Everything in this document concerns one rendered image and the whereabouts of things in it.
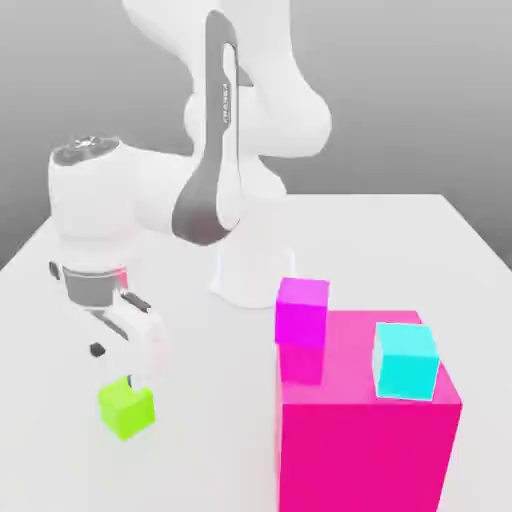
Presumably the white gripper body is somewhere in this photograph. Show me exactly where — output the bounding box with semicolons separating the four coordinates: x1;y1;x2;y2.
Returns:
84;300;168;386

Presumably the small magenta cube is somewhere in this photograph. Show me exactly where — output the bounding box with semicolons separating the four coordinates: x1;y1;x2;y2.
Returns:
274;276;332;348

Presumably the small cyan cube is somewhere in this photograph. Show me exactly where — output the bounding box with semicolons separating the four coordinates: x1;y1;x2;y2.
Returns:
371;322;442;402

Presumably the small lime green cube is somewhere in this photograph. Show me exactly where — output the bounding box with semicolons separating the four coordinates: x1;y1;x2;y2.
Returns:
97;375;157;442

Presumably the large pink box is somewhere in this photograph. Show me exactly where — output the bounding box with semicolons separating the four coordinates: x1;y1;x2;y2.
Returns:
275;309;464;512

